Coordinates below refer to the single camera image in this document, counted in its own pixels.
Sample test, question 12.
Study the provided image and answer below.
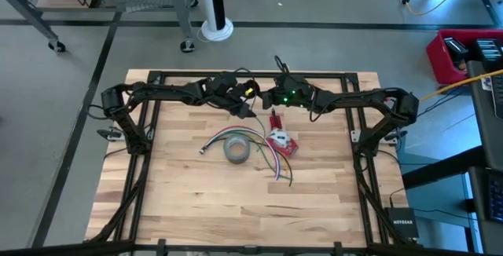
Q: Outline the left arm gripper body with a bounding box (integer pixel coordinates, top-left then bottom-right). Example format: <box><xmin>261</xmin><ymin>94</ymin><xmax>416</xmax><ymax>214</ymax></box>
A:
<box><xmin>196</xmin><ymin>81</ymin><xmax>252</xmax><ymax>110</ymax></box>

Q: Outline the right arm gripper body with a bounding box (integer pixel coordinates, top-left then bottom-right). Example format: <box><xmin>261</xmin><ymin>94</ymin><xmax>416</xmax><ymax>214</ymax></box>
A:
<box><xmin>261</xmin><ymin>75</ymin><xmax>315</xmax><ymax>110</ymax></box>

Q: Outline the red tape dispenser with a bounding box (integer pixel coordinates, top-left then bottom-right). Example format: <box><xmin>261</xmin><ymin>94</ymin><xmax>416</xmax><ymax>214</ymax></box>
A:
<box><xmin>266</xmin><ymin>128</ymin><xmax>299</xmax><ymax>159</ymax></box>

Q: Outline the white pillar with black stripe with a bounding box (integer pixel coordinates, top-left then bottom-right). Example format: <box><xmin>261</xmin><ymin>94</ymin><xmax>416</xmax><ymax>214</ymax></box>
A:
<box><xmin>195</xmin><ymin>0</ymin><xmax>235</xmax><ymax>42</ymax></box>

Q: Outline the red plastic bin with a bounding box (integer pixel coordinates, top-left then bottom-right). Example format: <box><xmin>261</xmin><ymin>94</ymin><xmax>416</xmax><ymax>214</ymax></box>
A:
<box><xmin>426</xmin><ymin>28</ymin><xmax>503</xmax><ymax>86</ymax></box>

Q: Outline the black labelled device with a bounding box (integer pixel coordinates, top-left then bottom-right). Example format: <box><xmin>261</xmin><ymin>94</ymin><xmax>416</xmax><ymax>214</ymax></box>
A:
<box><xmin>443</xmin><ymin>36</ymin><xmax>469</xmax><ymax>68</ymax></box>
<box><xmin>473</xmin><ymin>38</ymin><xmax>503</xmax><ymax>72</ymax></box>

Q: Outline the grey desk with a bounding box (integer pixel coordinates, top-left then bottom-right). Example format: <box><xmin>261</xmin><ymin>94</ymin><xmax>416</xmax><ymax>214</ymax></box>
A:
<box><xmin>465</xmin><ymin>59</ymin><xmax>503</xmax><ymax>256</ymax></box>

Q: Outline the black keyboard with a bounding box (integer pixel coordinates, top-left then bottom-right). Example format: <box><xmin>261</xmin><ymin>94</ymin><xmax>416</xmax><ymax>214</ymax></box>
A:
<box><xmin>486</xmin><ymin>175</ymin><xmax>503</xmax><ymax>224</ymax></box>

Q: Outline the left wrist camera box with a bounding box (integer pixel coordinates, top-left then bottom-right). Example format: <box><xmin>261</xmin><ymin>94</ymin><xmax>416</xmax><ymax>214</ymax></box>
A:
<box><xmin>211</xmin><ymin>71</ymin><xmax>239</xmax><ymax>93</ymax></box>

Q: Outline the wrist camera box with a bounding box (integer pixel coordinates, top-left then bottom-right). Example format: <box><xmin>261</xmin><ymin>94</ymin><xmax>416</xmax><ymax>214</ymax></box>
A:
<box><xmin>211</xmin><ymin>71</ymin><xmax>239</xmax><ymax>93</ymax></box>
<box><xmin>277</xmin><ymin>73</ymin><xmax>300</xmax><ymax>88</ymax></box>

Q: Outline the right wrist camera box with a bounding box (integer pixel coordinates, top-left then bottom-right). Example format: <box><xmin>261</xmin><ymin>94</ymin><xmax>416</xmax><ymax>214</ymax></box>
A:
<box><xmin>277</xmin><ymin>73</ymin><xmax>300</xmax><ymax>88</ymax></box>

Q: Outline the dark duct tape roll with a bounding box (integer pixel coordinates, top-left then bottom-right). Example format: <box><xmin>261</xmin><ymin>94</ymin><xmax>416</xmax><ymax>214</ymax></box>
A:
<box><xmin>222</xmin><ymin>133</ymin><xmax>252</xmax><ymax>166</ymax></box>

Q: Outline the red white blue wire bundle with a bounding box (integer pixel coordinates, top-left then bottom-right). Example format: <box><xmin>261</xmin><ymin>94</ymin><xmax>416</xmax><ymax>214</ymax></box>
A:
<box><xmin>204</xmin><ymin>126</ymin><xmax>281</xmax><ymax>181</ymax></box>

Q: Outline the bundle of coloured cables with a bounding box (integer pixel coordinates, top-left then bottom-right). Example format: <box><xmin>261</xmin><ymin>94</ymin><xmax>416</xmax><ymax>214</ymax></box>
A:
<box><xmin>204</xmin><ymin>128</ymin><xmax>281</xmax><ymax>181</ymax></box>

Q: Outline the bundle of coloured wires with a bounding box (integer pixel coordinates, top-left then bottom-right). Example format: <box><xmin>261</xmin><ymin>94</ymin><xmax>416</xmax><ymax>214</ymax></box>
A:
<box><xmin>206</xmin><ymin>130</ymin><xmax>295</xmax><ymax>181</ymax></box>

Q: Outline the black Netgear network switch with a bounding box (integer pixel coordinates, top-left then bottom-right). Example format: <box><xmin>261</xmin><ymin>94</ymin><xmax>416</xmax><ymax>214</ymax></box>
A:
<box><xmin>384</xmin><ymin>207</ymin><xmax>420</xmax><ymax>240</ymax></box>

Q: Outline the yellow hanging cable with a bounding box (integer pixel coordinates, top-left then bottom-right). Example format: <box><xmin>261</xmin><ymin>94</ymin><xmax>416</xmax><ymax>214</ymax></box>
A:
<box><xmin>418</xmin><ymin>68</ymin><xmax>503</xmax><ymax>102</ymax></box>

